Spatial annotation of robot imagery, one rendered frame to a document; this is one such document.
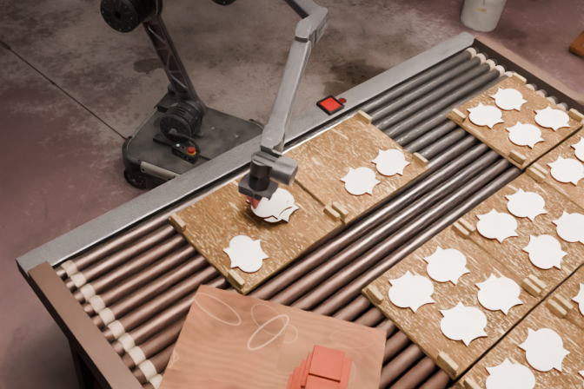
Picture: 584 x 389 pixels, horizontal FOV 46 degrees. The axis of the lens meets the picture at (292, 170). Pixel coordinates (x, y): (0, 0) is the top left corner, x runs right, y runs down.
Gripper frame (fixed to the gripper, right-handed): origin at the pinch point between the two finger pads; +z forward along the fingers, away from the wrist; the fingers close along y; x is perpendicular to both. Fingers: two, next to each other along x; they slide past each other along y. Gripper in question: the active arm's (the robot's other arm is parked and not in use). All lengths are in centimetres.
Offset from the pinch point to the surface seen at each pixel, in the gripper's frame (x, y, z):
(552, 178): -70, -82, 8
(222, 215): -0.3, 10.4, 10.7
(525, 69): -128, -62, 6
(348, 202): -24.3, -22.2, 9.9
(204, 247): 13.2, 9.3, 10.9
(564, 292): -22, -92, 9
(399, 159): -51, -31, 8
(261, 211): -4.2, -0.4, 6.5
